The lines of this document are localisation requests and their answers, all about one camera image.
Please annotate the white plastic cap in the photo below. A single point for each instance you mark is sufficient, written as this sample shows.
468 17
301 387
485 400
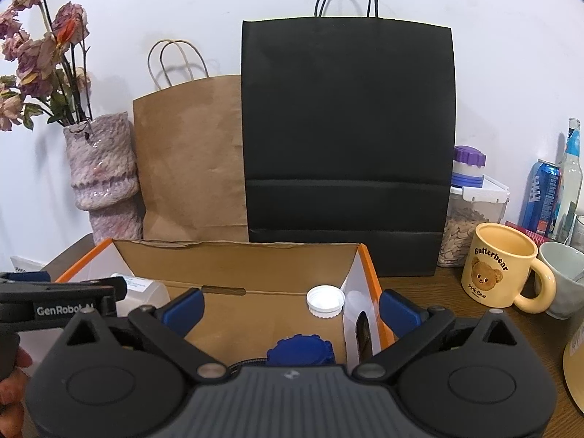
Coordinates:
325 300

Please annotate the blue ridged lid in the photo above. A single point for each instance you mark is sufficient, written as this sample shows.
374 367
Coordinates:
301 350

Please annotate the white booklet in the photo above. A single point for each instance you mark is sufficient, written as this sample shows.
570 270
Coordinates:
25 263

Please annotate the blue drink can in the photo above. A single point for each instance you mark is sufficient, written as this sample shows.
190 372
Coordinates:
540 200

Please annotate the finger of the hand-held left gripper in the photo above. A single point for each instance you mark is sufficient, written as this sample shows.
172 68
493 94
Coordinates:
18 277

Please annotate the orange-edged cardboard box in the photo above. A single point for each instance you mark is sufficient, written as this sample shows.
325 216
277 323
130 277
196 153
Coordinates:
273 273

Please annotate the white ceramic mug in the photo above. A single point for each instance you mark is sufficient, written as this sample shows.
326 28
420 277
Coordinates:
563 278

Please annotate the yellow bear mug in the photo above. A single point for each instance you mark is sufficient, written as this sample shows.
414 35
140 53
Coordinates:
495 269

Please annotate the red flat box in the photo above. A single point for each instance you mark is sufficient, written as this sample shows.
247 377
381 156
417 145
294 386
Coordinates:
524 231

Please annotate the white plastic bottle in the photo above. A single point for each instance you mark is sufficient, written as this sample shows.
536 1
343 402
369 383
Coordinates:
141 292

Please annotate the person's left hand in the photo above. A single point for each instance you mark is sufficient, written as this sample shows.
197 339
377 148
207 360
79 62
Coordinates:
11 392

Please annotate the clear container of seeds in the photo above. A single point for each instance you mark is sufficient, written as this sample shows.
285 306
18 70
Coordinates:
461 232

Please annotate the black paper bag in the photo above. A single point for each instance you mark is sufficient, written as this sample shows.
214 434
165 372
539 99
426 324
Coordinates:
346 137

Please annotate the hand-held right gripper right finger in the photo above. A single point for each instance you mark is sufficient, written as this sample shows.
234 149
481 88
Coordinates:
399 312

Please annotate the brown paper bag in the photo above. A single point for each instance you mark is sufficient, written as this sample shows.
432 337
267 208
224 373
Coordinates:
191 159

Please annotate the clear glass bottle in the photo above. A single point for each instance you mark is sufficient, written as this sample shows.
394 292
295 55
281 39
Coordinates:
572 173

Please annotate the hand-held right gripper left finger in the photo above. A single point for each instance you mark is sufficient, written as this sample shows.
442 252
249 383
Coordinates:
185 312

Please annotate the tan round container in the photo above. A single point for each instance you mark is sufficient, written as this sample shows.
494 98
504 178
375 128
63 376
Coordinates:
576 369

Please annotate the mottled purple ceramic vase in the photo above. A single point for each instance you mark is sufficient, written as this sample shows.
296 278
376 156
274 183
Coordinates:
102 178

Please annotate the dried pink roses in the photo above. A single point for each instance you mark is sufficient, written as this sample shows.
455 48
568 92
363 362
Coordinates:
41 59

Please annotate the clear drinking glass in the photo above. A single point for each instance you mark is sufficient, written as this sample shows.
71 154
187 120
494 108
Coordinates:
579 232

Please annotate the purple-lidded jar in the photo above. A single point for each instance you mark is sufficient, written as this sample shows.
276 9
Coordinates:
469 164

